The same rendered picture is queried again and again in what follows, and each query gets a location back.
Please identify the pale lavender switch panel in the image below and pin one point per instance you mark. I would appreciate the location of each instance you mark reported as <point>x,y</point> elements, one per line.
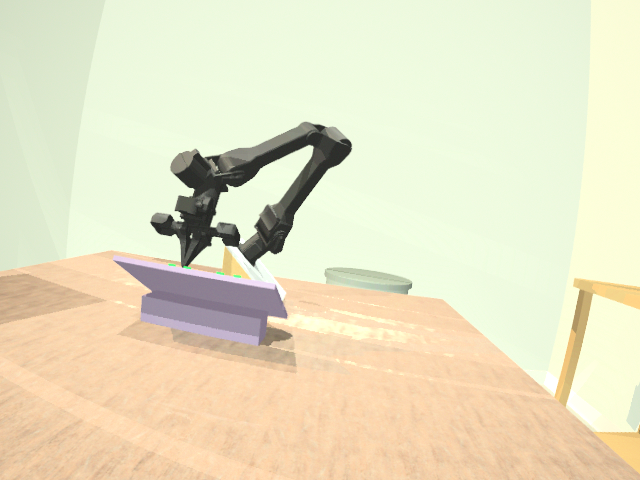
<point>212,304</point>

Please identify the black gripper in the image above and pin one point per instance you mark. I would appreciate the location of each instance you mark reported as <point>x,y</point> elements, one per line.
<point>202,234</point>

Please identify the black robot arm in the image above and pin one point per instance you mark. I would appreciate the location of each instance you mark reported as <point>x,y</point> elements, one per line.
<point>238,166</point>

